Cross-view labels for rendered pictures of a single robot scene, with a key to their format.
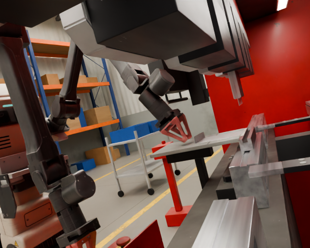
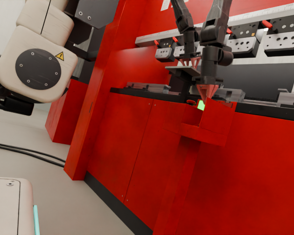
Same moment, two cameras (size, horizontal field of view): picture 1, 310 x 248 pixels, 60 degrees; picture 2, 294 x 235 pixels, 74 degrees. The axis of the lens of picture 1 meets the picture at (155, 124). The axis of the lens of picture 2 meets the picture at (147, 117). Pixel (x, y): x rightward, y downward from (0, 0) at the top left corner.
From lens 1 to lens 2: 1.19 m
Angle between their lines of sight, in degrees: 65
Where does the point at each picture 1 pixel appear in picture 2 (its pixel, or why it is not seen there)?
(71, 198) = (227, 59)
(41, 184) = (222, 38)
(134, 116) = not seen: outside the picture
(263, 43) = (146, 50)
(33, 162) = (224, 20)
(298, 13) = not seen: hidden behind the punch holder
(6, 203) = (98, 6)
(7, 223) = (59, 24)
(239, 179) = (241, 95)
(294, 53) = (152, 65)
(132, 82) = (190, 20)
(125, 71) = (186, 10)
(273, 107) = not seen: hidden behind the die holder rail
